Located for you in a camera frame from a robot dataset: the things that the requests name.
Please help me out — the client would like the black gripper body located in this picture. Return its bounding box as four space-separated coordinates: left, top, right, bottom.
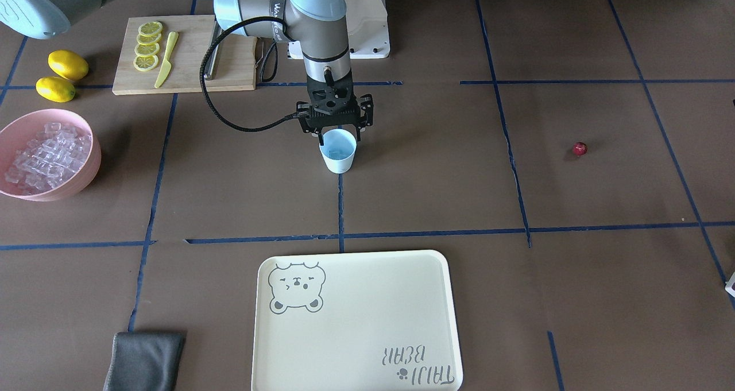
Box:
307 72 356 111

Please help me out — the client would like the red strawberry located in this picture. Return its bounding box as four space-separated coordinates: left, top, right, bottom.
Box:
572 141 589 157

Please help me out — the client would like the folded grey cloth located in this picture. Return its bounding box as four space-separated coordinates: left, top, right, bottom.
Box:
103 331 185 390

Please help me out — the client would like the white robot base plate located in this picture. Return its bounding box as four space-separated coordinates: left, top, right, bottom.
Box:
288 0 390 59

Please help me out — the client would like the whole lemon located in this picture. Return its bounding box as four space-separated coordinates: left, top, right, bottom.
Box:
47 50 89 82
35 76 76 103

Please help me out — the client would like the lemon slice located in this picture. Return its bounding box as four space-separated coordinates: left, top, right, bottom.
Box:
136 33 162 46
137 21 164 37
134 42 160 57
132 55 158 72

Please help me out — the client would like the light blue plastic cup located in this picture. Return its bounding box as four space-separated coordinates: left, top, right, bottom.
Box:
319 129 357 174

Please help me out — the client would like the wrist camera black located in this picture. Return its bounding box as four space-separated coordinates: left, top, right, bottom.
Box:
296 94 374 145

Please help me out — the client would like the pile of clear ice cubes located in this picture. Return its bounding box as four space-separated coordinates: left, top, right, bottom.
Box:
3 122 92 195

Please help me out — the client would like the wooden cutting board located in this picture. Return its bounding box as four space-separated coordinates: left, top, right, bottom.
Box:
112 15 257 96

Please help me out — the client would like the metal handled knife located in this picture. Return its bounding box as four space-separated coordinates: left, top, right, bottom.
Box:
203 20 222 80

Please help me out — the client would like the lemon slice lower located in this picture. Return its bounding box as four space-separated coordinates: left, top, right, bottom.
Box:
134 42 160 57

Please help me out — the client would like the lemon slice upper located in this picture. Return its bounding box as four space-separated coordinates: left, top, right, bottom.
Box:
132 55 158 72

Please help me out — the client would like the pink bowl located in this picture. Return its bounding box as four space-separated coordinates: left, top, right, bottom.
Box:
2 109 102 201

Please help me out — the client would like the whole lemon lower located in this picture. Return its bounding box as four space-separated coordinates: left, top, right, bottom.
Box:
35 76 76 103

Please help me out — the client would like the yellow plastic knife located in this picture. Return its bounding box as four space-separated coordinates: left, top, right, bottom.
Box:
154 32 179 88

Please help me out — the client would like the whole lemon upper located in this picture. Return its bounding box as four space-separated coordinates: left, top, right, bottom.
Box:
47 50 89 82

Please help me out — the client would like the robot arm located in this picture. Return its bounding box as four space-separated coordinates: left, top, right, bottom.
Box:
2 0 356 113

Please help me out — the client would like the cream bear serving tray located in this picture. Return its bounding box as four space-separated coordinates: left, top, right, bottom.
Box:
250 250 463 390

